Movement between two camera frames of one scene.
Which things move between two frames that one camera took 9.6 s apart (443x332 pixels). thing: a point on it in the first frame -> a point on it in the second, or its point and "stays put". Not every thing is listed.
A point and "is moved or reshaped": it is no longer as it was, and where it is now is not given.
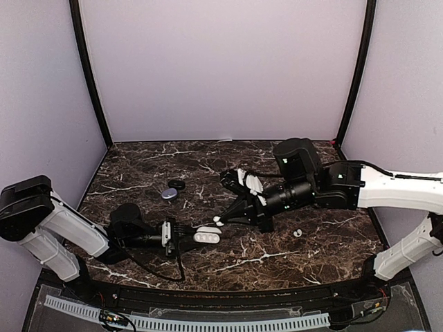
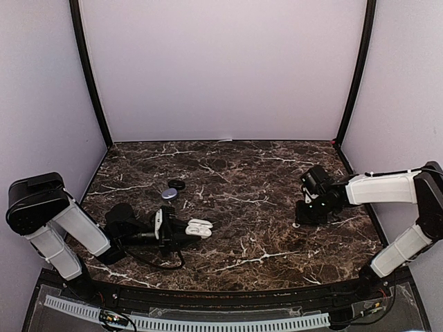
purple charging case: x=169 y=193 stays put
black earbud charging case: x=178 y=185 stays put
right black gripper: x=258 y=216 -> x=302 y=218
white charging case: x=209 y=234 is moved or reshaped
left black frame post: x=79 y=28 stays put
